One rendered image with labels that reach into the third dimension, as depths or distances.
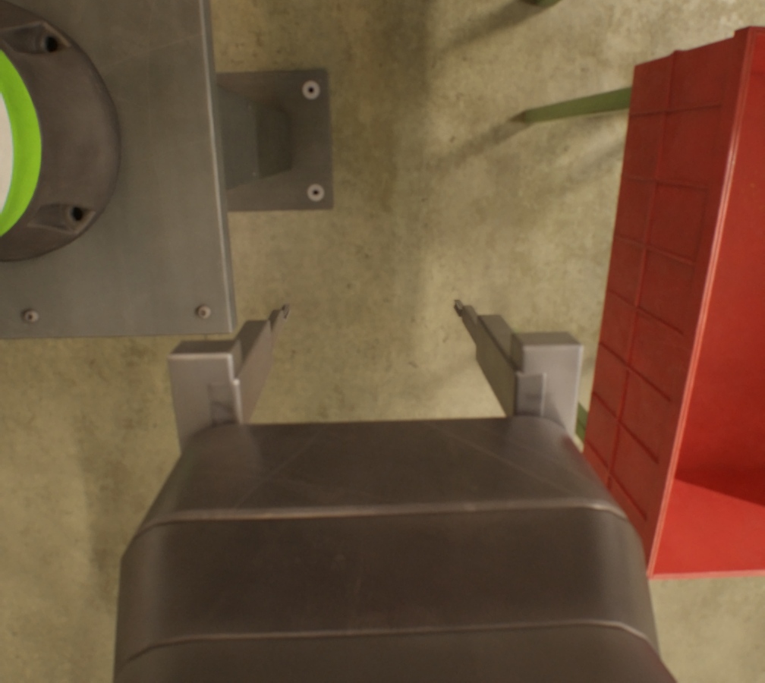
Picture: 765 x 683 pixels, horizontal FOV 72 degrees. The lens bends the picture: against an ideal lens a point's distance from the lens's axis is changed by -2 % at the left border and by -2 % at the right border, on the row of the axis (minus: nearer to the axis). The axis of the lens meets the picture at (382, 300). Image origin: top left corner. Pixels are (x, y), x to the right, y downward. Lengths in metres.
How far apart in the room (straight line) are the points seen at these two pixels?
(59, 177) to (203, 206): 0.08
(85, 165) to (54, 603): 1.76
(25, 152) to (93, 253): 0.10
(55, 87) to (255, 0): 1.00
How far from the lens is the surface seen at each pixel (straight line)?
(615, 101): 0.88
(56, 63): 0.35
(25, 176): 0.31
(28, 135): 0.31
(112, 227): 0.37
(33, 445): 1.70
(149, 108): 0.36
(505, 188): 1.30
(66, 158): 0.33
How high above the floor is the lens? 1.25
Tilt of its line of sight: 74 degrees down
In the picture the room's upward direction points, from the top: 172 degrees clockwise
